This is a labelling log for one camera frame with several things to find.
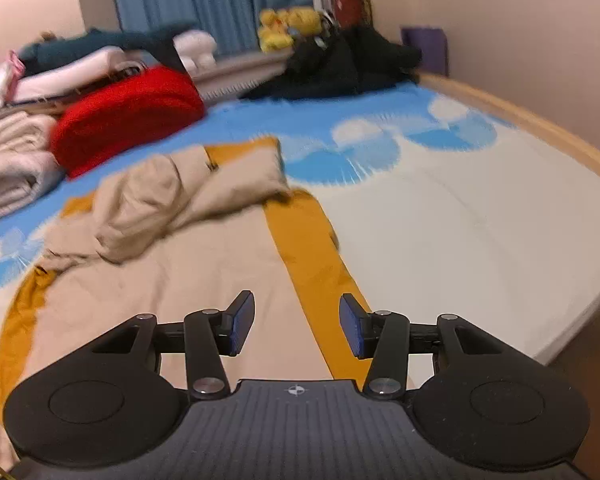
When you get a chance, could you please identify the blue curtain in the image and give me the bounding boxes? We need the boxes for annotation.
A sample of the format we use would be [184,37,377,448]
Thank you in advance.
[107,0,348,58]

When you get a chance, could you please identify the wooden bed frame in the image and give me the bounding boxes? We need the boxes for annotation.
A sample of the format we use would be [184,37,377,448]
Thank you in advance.
[417,71,600,186]

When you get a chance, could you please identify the dark teal shark plush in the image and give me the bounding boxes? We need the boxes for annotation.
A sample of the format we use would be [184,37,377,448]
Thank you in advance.
[19,21,201,73]

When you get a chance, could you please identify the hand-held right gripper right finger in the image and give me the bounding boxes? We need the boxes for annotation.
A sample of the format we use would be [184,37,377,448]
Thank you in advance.
[339,293,503,402]

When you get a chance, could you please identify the folded speckled white quilt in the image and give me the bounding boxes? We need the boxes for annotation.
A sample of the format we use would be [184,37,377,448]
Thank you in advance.
[0,150,66,228]

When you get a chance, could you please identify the window sill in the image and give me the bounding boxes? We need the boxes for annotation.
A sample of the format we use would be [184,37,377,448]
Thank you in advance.
[195,52,301,103]

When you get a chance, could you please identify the beige and mustard hoodie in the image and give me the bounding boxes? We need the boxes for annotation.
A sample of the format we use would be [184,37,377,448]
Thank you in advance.
[0,136,373,466]

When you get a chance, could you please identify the white plush toy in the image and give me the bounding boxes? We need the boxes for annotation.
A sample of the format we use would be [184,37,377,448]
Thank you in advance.
[172,30,218,71]

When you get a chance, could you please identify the pink and white cloth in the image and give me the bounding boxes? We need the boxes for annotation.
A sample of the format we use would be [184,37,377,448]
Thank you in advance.
[0,50,26,108]

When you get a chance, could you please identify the purple box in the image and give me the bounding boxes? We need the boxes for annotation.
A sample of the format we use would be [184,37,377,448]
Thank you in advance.
[401,26,448,77]

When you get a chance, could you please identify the pile of black clothes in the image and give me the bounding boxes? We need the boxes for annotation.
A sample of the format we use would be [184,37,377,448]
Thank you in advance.
[240,25,423,101]

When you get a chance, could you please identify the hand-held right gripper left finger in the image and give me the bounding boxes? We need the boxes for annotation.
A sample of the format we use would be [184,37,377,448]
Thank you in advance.
[87,290,256,402]

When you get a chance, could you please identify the yellow plush toy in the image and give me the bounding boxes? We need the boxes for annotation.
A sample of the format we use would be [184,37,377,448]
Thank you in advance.
[285,6,323,36]
[257,8,293,53]

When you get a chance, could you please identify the folded red blanket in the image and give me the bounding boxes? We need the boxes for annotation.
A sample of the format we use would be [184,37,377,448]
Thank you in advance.
[50,66,206,180]

